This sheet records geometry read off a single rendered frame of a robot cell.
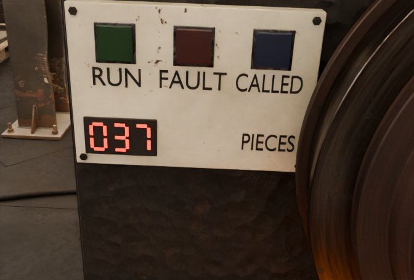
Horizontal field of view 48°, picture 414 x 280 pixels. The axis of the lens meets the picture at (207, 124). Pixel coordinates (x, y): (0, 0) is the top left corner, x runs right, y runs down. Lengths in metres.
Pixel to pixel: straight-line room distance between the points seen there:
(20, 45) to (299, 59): 2.80
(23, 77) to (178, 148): 2.78
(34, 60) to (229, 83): 2.75
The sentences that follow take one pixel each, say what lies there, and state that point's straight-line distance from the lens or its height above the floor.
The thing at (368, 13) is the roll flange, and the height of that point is 1.25.
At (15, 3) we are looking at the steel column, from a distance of 3.15.
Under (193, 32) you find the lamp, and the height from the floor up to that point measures 1.21.
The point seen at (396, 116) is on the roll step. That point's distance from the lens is 0.36.
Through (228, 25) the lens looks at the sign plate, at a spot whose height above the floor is 1.22.
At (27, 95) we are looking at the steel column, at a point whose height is 0.26.
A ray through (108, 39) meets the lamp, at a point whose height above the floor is 1.20.
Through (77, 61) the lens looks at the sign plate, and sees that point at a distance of 0.50.
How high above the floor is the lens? 1.31
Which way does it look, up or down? 23 degrees down
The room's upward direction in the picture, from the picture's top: 2 degrees clockwise
